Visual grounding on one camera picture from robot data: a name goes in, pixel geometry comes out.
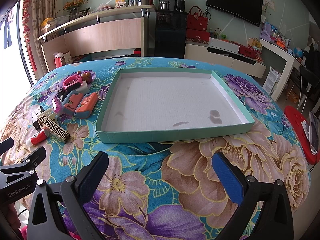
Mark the white tv stand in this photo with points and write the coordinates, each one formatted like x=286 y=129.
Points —
x=205 y=53

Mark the magenta lighter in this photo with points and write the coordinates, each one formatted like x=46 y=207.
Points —
x=57 y=107

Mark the black plug adapter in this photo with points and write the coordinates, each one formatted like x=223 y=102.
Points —
x=34 y=114

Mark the white flat box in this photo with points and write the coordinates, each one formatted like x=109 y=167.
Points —
x=222 y=44

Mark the brown pink puppy figurine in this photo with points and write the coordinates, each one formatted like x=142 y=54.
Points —
x=85 y=76

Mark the black metal chair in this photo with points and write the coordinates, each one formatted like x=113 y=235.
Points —
x=305 y=80

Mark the black water dispenser cabinet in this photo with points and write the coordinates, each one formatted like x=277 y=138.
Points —
x=170 y=29

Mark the red white glue bottle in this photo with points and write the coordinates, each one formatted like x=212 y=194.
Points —
x=39 y=137

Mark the gold black patterned lighter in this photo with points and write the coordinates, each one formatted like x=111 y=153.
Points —
x=53 y=128

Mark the white side desk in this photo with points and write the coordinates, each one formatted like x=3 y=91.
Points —
x=281 y=61

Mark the smartphone on stool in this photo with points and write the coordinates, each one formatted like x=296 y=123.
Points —
x=313 y=133

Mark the red gift bag on floor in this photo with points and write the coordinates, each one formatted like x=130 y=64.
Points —
x=62 y=59

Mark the orange blue naer toy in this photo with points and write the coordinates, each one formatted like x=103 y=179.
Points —
x=71 y=102

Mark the pink kids smartwatch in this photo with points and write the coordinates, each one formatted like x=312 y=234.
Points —
x=72 y=82

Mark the yellow flower bouquet vase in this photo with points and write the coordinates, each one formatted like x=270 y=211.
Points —
x=73 y=7

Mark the floral blue tablecloth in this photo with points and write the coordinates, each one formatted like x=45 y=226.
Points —
x=165 y=190

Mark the teal shallow cardboard tray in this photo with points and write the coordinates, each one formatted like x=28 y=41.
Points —
x=169 y=104

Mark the white square charger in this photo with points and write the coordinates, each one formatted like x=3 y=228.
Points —
x=84 y=89

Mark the red gift box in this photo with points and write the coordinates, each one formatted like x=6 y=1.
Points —
x=197 y=36

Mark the cream hair claw clip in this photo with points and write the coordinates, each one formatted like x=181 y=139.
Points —
x=49 y=113

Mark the wooden shelf desk unit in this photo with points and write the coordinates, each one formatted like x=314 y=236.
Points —
x=112 y=29

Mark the red hanging knot decoration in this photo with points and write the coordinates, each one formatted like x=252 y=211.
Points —
x=26 y=33

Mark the red plastic stool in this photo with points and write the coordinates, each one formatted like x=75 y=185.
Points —
x=296 y=118

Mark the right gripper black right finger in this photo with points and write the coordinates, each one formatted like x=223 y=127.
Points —
x=275 y=220

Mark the wall mounted black television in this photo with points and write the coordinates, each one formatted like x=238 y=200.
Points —
x=247 y=10

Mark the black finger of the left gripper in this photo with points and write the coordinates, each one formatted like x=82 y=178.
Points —
x=34 y=159
x=5 y=145

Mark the red handbag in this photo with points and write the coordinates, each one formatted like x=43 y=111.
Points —
x=196 y=19

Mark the black toy car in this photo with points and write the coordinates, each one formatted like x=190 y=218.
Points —
x=62 y=94

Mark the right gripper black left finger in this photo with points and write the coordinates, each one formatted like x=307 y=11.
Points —
x=45 y=219

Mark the blue globe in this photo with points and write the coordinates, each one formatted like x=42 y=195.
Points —
x=298 y=53

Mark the orange carrot knife toy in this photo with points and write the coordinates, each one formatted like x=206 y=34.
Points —
x=85 y=107

